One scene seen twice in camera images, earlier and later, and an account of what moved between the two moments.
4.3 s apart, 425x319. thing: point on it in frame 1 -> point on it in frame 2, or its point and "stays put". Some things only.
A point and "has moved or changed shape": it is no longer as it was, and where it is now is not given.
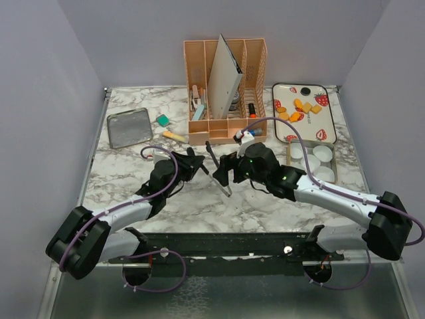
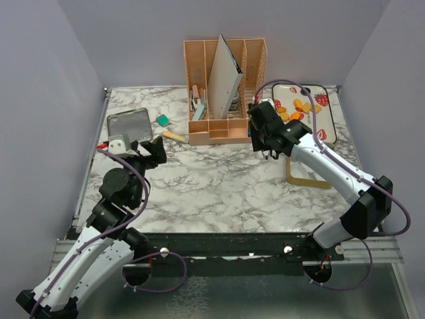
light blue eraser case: x=198 y=112 stays put
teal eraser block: x=163 y=119 stays put
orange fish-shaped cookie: x=298 y=103 stays put
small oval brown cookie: x=281 y=109 stays put
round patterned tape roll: x=235 y=102 stays put
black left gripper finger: x=192 y=161 -> x=134 y=145
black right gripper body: x=244 y=171 -> x=259 y=140
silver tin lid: x=129 y=127 stays put
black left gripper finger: x=191 y=171 -> x=157 y=149
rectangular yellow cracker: x=316 y=109 stays put
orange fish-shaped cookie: x=294 y=117 stays put
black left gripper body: x=181 y=172 -> x=141 y=163
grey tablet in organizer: x=224 y=76 stays put
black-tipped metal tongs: x=213 y=157 has moved or changed shape
